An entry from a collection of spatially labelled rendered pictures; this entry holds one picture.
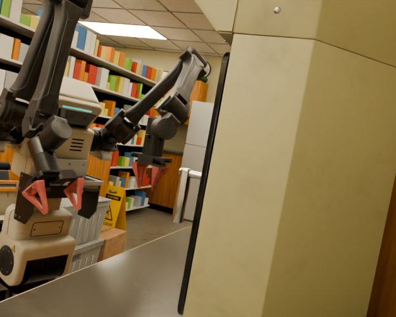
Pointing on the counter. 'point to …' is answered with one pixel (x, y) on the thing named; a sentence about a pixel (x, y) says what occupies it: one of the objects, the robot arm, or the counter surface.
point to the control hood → (221, 16)
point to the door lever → (185, 175)
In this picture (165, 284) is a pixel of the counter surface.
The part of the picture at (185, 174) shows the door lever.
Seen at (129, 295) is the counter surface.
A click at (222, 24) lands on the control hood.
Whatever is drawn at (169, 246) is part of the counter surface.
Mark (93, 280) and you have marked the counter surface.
